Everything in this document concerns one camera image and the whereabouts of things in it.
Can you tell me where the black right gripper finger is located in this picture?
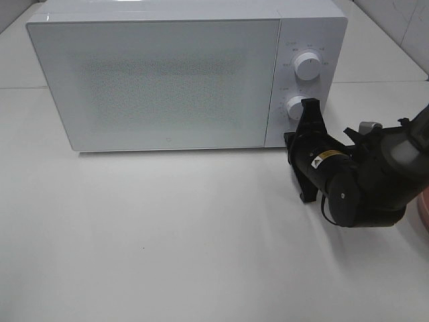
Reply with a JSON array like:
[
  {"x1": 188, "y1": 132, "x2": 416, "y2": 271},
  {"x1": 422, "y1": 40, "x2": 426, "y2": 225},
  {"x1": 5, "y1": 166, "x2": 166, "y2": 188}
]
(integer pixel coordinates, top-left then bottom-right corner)
[
  {"x1": 295, "y1": 98, "x2": 328, "y2": 138},
  {"x1": 343, "y1": 121, "x2": 382, "y2": 148}
]

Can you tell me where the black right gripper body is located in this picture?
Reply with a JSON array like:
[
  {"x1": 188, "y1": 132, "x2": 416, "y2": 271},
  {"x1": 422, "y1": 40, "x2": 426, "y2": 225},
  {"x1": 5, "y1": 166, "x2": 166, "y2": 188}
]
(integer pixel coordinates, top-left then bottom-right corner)
[{"x1": 284, "y1": 132, "x2": 359, "y2": 227}]

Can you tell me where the pink round plate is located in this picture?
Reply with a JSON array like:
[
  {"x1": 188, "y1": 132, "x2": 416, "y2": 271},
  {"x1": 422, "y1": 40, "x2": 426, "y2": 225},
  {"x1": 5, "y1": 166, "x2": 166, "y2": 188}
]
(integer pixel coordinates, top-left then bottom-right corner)
[{"x1": 417, "y1": 188, "x2": 429, "y2": 232}]

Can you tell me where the white microwave door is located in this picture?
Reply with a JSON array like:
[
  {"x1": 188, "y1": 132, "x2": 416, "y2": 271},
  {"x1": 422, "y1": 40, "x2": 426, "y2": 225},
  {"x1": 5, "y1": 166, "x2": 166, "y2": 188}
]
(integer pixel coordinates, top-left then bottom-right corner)
[{"x1": 27, "y1": 19, "x2": 280, "y2": 152}]

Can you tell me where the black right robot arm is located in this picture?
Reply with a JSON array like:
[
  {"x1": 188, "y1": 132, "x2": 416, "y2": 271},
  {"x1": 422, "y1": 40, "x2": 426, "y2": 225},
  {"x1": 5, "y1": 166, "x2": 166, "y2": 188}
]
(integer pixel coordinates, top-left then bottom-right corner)
[{"x1": 284, "y1": 99, "x2": 428, "y2": 227}]

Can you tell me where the lower white timer knob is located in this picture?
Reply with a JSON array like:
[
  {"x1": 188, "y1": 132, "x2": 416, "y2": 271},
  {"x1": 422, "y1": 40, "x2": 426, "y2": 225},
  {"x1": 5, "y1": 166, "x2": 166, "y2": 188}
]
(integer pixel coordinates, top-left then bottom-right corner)
[{"x1": 286, "y1": 95, "x2": 305, "y2": 121}]

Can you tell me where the upper white power knob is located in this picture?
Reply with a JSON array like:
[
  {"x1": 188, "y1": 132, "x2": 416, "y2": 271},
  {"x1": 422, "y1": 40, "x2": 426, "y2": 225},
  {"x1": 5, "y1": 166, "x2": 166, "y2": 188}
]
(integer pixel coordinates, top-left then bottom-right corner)
[{"x1": 292, "y1": 50, "x2": 322, "y2": 81}]

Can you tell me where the white microwave oven body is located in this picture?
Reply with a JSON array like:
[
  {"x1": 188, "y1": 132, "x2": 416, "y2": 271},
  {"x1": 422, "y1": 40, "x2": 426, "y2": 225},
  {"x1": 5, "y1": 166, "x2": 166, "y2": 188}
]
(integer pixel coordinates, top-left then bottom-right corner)
[{"x1": 26, "y1": 1, "x2": 348, "y2": 151}]

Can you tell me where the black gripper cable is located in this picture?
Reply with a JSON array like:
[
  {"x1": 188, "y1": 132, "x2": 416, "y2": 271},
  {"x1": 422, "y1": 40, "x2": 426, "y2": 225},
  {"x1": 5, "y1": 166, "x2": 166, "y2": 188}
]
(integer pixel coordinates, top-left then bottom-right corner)
[{"x1": 318, "y1": 193, "x2": 338, "y2": 226}]

